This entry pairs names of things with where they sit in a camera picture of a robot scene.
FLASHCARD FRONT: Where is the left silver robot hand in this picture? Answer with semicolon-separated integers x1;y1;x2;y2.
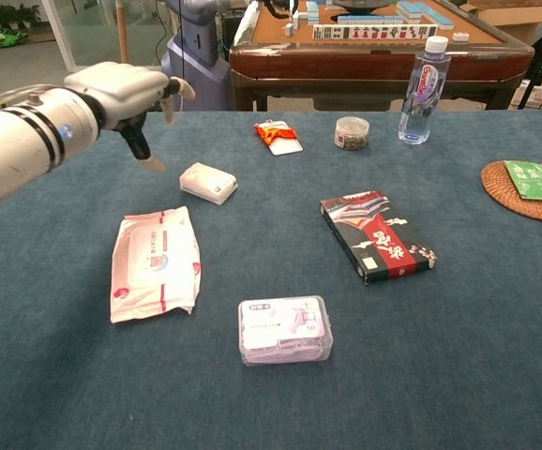
64;61;196;173

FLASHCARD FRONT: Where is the small white packet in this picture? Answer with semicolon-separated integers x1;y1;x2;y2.
178;161;239;206

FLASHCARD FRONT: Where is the white pink wet wipes pack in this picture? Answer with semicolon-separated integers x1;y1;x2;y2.
109;205;203;324

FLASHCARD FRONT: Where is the clear plastic card box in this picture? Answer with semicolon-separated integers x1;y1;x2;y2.
237;294;335;368

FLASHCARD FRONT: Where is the black red flat box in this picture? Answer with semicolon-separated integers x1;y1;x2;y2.
319;189;438;286

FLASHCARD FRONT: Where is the cardboard box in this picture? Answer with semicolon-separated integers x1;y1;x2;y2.
460;0;542;44

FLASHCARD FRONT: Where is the green potted plant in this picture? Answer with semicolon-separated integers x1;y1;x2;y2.
0;3;42;52

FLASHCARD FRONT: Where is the orange white snack packet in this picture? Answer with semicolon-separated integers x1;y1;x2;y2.
253;119;304;157

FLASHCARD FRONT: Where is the brown mahjong table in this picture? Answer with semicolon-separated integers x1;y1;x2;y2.
228;0;535;113

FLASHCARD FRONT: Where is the long blue mahjong tile stack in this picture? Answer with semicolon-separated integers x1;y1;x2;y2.
338;14;406;25

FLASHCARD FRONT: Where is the row of mahjong tiles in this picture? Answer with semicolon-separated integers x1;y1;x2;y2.
311;22;440;41

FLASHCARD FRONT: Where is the clear water bottle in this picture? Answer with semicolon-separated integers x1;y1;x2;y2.
398;35;452;145

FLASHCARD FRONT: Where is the diagonal blue mahjong tile stack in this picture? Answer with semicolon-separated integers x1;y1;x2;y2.
396;0;455;31

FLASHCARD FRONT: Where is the blue felt table cover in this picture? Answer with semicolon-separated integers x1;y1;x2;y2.
0;111;542;450

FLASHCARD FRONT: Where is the round woven rattan coaster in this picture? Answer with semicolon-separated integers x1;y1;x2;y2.
480;160;542;224

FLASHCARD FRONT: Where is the green tea packet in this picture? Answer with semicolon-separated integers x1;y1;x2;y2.
504;159;542;203

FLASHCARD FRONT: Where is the wooden post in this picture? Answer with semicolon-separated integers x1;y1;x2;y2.
114;0;130;65

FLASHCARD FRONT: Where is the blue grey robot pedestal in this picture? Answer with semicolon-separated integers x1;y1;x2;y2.
160;0;253;113

